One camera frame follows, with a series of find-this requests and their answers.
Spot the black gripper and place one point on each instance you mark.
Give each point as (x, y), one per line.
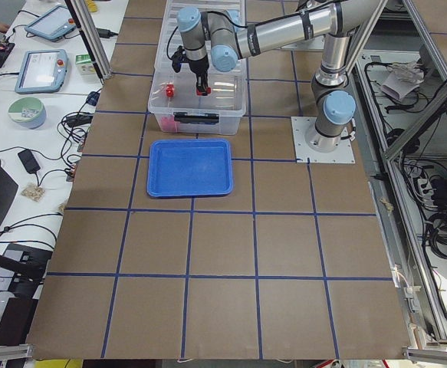
(198, 67)

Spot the clear plastic box lid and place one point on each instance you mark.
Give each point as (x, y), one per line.
(202, 28)

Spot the red block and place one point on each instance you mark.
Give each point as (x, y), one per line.
(170, 90)
(205, 92)

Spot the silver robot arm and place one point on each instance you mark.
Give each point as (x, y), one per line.
(336, 21)

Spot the red block in box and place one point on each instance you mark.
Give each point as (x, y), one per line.
(170, 90)

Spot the clear plastic storage box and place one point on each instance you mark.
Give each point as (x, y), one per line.
(219, 113)

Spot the green white carton box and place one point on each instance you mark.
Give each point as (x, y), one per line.
(84, 64)

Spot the blue plastic tray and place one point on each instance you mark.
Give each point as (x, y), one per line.
(184, 168)

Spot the far teach pendant tablet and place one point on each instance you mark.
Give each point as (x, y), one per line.
(52, 25)

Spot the teach pendant tablet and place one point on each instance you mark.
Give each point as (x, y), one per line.
(52, 25)
(42, 72)

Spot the near teach pendant tablet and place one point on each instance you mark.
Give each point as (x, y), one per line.
(42, 72)

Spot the green white bowl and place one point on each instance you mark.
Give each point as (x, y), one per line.
(28, 112)

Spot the black power adapter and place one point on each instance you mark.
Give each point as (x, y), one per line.
(28, 161)

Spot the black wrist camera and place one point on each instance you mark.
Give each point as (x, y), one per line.
(179, 59)

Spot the aluminium frame post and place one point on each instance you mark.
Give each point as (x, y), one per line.
(91, 39)

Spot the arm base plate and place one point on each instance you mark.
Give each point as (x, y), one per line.
(311, 147)

